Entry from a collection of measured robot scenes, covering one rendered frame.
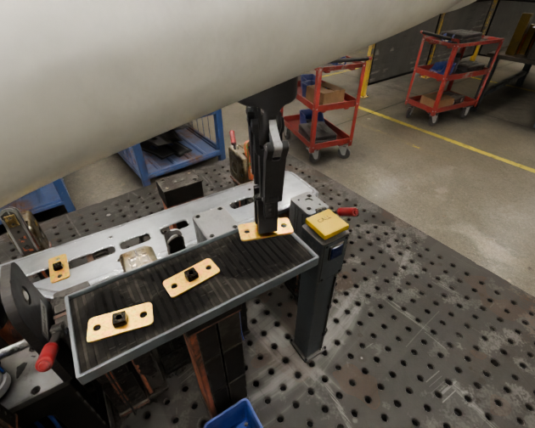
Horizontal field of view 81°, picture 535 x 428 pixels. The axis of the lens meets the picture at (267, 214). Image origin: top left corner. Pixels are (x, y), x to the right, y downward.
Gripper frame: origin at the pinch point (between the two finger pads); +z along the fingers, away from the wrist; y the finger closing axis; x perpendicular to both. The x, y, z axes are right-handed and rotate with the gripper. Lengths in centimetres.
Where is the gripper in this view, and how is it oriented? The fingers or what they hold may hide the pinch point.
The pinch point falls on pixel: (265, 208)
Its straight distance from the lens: 47.1
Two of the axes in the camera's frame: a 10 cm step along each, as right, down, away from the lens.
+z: 0.0, 7.8, 6.3
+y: -2.3, -6.1, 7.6
